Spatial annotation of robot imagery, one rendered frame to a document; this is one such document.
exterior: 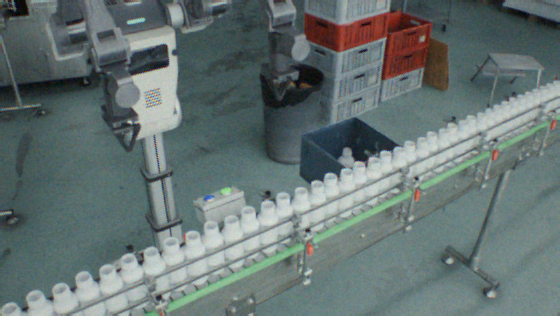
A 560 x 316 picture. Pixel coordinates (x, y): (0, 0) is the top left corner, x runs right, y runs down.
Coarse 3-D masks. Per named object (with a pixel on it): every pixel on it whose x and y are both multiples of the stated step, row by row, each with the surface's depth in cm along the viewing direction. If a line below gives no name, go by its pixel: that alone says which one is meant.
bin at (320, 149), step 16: (320, 128) 213; (336, 128) 219; (352, 128) 226; (368, 128) 217; (304, 144) 209; (320, 144) 218; (336, 144) 225; (352, 144) 231; (368, 144) 220; (384, 144) 211; (304, 160) 213; (320, 160) 202; (336, 160) 193; (304, 176) 217; (320, 176) 206; (336, 176) 196
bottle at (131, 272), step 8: (128, 256) 118; (128, 264) 116; (136, 264) 118; (120, 272) 119; (128, 272) 117; (136, 272) 118; (128, 280) 117; (136, 280) 118; (136, 288) 119; (144, 288) 122; (128, 296) 121; (136, 296) 121; (144, 296) 122; (144, 304) 124
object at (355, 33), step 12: (312, 24) 374; (324, 24) 395; (336, 24) 353; (348, 24) 355; (360, 24) 366; (372, 24) 376; (384, 24) 386; (312, 36) 379; (324, 36) 369; (336, 36) 358; (348, 36) 363; (360, 36) 373; (372, 36) 383; (384, 36) 393; (336, 48) 363; (348, 48) 369
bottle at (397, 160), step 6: (396, 150) 162; (402, 150) 162; (396, 156) 160; (402, 156) 160; (396, 162) 161; (402, 162) 161; (396, 168) 161; (396, 174) 163; (402, 174) 163; (390, 180) 165; (396, 180) 164; (390, 186) 166
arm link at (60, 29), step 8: (56, 0) 126; (64, 0) 123; (72, 0) 124; (56, 8) 127; (64, 8) 124; (72, 8) 125; (80, 8) 130; (56, 16) 126; (64, 16) 125; (72, 16) 127; (80, 16) 128; (56, 24) 126; (64, 24) 128; (56, 32) 128; (64, 32) 128; (64, 40) 129
